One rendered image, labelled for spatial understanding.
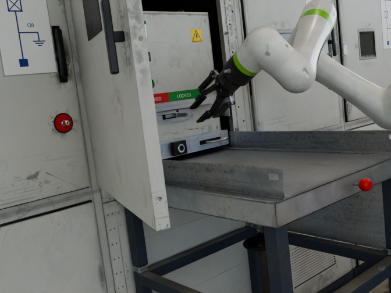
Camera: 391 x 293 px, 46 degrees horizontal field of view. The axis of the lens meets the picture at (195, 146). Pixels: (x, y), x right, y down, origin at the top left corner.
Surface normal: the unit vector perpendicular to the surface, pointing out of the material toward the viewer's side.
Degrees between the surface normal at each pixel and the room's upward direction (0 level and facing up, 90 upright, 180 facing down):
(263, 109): 90
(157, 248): 90
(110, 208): 90
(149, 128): 90
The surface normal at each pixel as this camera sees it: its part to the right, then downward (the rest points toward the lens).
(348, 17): 0.65, 0.02
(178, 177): -0.75, 0.17
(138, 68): 0.39, 0.07
